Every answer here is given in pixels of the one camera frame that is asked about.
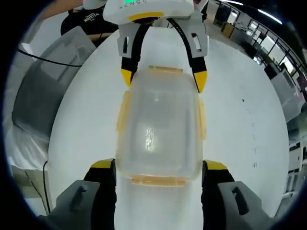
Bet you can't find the long black cable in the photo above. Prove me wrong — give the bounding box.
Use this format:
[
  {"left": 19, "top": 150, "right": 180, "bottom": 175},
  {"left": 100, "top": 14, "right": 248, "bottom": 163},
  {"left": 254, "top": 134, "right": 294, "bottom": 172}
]
[{"left": 15, "top": 49, "right": 83, "bottom": 67}]

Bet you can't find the white chest-worn device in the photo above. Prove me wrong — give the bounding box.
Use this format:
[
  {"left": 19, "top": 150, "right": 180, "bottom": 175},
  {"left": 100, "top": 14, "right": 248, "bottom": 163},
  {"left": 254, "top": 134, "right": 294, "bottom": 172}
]
[{"left": 83, "top": 0, "right": 107, "bottom": 11}]

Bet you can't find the white office desk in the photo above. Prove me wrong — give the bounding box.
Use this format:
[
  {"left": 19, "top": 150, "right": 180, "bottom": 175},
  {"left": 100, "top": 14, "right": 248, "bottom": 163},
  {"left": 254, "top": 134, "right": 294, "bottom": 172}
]
[{"left": 289, "top": 140, "right": 307, "bottom": 178}]

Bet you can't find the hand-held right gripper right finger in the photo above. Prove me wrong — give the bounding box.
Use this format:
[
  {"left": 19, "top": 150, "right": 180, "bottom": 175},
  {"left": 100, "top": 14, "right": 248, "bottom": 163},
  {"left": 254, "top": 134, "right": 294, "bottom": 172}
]
[{"left": 201, "top": 160, "right": 276, "bottom": 230}]

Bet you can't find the person's black shirt torso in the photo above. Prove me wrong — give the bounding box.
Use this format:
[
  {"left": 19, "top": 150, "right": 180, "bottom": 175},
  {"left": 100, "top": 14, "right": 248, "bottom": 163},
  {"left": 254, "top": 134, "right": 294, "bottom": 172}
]
[{"left": 60, "top": 7, "right": 119, "bottom": 47}]

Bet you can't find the white cloth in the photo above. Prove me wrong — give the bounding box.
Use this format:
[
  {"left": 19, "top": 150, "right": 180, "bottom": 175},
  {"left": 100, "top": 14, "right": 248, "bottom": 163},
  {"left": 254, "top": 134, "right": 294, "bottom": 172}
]
[{"left": 7, "top": 119, "right": 51, "bottom": 168}]

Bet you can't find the clear container with yellow buckles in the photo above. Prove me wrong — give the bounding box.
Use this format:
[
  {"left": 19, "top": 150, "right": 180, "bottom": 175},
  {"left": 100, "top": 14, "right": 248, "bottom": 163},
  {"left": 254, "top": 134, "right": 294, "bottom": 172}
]
[{"left": 114, "top": 65, "right": 208, "bottom": 188}]

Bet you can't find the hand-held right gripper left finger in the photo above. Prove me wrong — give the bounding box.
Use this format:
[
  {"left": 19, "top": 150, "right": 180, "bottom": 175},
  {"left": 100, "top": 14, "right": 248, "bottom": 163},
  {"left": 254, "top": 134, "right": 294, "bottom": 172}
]
[{"left": 37, "top": 158, "right": 118, "bottom": 230}]

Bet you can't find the translucent grey plastic box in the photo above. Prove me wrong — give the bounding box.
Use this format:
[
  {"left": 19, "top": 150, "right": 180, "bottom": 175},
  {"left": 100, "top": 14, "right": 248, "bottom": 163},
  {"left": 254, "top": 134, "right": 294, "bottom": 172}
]
[{"left": 13, "top": 25, "right": 98, "bottom": 135}]

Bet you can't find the beige cardboard box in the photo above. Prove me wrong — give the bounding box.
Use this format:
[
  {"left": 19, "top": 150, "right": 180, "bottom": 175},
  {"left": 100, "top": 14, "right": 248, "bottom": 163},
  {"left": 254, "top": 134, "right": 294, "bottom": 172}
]
[{"left": 11, "top": 165, "right": 52, "bottom": 216}]

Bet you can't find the brown cabinet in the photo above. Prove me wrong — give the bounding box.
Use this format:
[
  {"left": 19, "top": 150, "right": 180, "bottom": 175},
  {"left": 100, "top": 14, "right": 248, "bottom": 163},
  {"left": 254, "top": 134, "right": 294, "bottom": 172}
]
[{"left": 220, "top": 21, "right": 235, "bottom": 39}]

